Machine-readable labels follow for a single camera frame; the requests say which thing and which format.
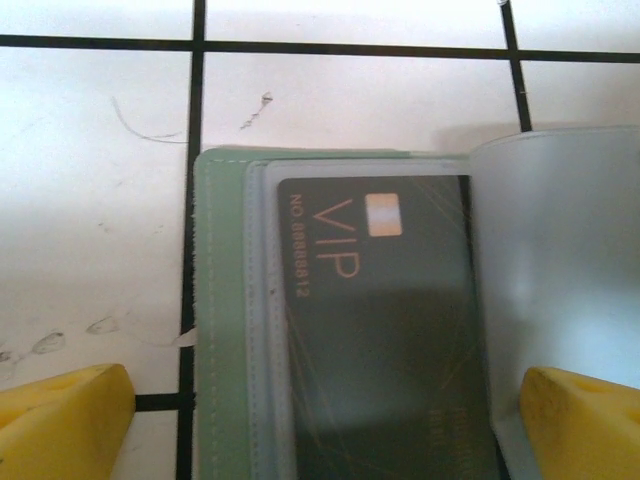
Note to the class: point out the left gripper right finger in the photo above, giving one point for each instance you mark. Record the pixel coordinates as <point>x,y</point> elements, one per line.
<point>585,435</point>

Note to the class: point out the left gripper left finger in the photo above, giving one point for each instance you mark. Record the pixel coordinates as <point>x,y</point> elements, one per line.
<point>60,425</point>

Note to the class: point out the green card holder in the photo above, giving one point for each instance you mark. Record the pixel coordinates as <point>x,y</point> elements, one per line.
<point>220,300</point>

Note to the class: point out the black VIP card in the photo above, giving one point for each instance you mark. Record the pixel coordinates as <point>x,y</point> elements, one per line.
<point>390,325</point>

